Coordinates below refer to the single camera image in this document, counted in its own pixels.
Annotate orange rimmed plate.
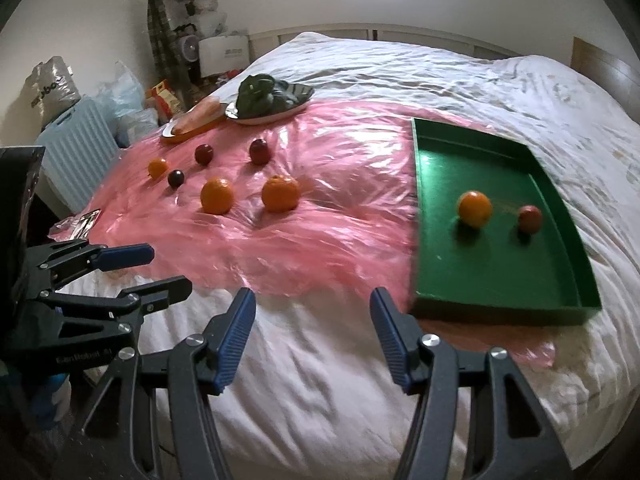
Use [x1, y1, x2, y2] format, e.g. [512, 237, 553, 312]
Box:
[160, 103, 227, 144]

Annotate red apple front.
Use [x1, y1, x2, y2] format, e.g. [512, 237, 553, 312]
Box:
[518, 205, 544, 235]

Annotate dark plum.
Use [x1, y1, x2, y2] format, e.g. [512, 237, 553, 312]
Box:
[167, 169, 186, 190]

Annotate small orange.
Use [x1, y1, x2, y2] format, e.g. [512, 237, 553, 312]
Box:
[146, 157, 169, 180]
[457, 190, 494, 229]

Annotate white cardboard box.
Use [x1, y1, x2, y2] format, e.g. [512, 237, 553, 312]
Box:
[198, 35, 250, 77]

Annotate grey printed bag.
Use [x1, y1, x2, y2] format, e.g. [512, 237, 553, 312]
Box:
[25, 55, 81, 129]

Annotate small red card packet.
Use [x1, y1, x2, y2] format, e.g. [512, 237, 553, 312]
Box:
[66, 208, 102, 240]

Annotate pink plastic sheet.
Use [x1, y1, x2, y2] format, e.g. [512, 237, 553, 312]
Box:
[49, 97, 557, 369]

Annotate large orange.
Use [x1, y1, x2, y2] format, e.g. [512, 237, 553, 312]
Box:
[200, 178, 234, 214]
[260, 176, 300, 214]

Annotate translucent plastic bag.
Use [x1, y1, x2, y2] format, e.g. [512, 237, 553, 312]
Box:
[94, 61, 158, 148]

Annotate red apple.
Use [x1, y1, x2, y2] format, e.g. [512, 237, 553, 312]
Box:
[194, 144, 214, 167]
[518, 205, 544, 235]
[248, 138, 272, 166]

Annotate blue gloved left hand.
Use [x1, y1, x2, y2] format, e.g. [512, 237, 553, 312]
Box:
[30, 374, 72, 430]

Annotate lower white fan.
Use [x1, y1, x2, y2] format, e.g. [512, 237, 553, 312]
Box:
[177, 35, 200, 63]

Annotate white headboard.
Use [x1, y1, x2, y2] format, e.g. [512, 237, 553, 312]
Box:
[248, 23, 518, 61]

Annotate white bed duvet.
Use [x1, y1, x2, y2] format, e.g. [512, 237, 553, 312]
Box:
[212, 32, 639, 479]

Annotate green tray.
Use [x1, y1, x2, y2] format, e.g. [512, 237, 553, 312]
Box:
[410, 118, 602, 326]

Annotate carrot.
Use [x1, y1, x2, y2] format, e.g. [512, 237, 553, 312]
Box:
[171, 96, 222, 136]

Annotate white striped plate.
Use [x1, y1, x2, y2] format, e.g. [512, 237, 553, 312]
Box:
[224, 80, 316, 126]

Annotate light blue suitcase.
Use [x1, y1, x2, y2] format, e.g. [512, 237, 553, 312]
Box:
[36, 96, 120, 214]

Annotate hanging plaid cloth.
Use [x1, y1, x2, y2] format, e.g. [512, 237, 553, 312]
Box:
[146, 0, 186, 91]

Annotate red snack package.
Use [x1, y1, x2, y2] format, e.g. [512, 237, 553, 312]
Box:
[145, 79, 184, 124]

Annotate green leafy vegetable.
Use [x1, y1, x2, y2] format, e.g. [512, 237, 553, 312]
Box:
[235, 74, 294, 118]

